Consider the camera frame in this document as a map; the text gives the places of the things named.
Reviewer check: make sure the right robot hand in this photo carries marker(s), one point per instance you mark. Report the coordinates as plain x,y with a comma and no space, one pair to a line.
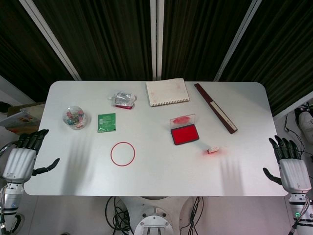
294,173

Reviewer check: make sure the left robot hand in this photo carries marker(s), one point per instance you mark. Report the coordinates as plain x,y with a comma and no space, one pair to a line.
20,161

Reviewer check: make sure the white red stamp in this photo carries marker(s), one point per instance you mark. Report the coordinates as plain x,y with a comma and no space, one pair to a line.
213,149

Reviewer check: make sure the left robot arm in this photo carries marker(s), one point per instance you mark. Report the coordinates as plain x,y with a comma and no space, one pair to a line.
11,198

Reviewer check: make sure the robot base column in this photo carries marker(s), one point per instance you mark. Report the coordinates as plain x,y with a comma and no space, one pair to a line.
156,222

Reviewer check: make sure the cardboard box with papers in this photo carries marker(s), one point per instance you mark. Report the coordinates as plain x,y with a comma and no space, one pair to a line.
19,122

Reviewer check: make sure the white shoe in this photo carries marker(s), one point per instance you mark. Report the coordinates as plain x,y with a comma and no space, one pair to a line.
305,121

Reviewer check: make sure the clear jar of clips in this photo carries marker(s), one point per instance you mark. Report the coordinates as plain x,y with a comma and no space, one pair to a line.
74,118

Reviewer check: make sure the green sachet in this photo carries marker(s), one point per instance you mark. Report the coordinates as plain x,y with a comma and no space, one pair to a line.
106,122

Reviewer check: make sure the long dark red box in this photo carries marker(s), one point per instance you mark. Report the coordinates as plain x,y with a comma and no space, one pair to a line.
216,107

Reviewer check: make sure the dark pleated curtain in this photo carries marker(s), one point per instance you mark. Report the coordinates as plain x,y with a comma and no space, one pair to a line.
97,36
14,49
281,49
195,36

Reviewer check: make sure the red ink pad case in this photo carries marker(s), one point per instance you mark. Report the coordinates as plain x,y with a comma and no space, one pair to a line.
184,136

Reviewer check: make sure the silver and red pouch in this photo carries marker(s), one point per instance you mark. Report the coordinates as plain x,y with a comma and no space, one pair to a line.
122,99

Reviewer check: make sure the spiral notebook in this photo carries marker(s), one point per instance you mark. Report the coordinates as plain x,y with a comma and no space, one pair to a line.
167,93

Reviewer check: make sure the white frame post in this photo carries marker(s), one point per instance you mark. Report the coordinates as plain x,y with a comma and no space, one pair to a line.
156,36
49,36
238,36

